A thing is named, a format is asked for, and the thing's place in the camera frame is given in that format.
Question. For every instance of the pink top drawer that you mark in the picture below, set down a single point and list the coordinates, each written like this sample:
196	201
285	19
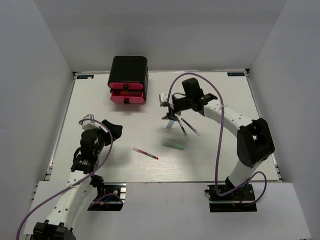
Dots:
125	85

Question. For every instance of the pink drawer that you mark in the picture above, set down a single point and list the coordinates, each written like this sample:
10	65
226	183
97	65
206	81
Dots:
135	97
125	85

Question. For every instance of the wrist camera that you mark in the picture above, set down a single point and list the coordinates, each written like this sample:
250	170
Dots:
88	122
164	100

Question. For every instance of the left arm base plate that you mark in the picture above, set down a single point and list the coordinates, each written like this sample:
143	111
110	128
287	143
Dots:
110	196

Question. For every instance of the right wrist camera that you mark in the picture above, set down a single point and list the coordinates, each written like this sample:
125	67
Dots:
164	100

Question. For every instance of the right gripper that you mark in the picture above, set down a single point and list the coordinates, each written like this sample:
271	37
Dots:
169	116

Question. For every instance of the green gel pen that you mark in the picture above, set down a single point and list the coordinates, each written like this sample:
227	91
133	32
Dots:
182	127

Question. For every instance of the black drawer cabinet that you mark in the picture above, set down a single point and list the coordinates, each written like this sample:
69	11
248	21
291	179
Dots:
130	69

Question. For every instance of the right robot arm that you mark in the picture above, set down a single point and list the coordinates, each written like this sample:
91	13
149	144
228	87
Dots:
254	143

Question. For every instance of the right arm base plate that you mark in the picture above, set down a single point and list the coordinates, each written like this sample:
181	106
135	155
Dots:
235	202

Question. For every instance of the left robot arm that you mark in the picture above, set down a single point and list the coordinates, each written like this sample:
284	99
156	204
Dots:
58	225

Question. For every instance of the red gel pen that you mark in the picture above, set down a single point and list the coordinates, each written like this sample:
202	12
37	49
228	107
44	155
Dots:
144	153

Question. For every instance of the green highlighter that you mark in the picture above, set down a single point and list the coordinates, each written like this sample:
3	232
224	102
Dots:
173	145

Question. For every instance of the blue highlighter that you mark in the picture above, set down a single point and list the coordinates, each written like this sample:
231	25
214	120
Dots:
169	126

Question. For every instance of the purple gel pen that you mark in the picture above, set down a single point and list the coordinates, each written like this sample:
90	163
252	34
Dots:
191	127

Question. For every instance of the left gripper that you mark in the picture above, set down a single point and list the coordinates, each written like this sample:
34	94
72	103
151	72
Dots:
116	129

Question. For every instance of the orange highlighter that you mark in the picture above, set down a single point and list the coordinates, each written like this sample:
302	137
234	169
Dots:
124	92

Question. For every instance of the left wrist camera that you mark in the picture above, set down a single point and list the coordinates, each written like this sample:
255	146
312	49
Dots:
88	122

